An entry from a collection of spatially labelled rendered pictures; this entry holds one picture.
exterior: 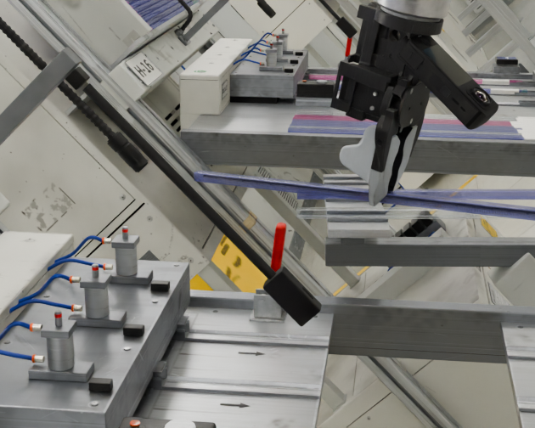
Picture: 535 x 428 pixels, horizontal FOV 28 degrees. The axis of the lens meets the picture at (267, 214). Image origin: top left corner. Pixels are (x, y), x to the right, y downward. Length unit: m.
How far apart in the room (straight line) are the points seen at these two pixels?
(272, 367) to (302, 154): 0.91
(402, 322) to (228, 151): 0.83
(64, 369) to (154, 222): 1.12
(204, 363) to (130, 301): 0.10
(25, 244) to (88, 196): 0.86
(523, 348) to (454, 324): 0.10
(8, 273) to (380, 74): 0.43
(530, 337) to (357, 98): 0.31
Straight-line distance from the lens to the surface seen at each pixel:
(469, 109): 1.10
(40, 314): 1.04
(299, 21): 5.47
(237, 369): 1.05
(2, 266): 1.12
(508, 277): 1.38
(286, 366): 1.06
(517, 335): 1.15
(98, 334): 0.99
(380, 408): 2.10
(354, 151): 1.16
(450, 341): 1.19
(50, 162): 2.03
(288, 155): 1.92
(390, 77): 1.11
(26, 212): 2.07
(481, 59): 6.96
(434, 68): 1.11
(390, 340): 1.19
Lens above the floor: 1.27
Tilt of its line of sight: 8 degrees down
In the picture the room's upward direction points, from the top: 44 degrees counter-clockwise
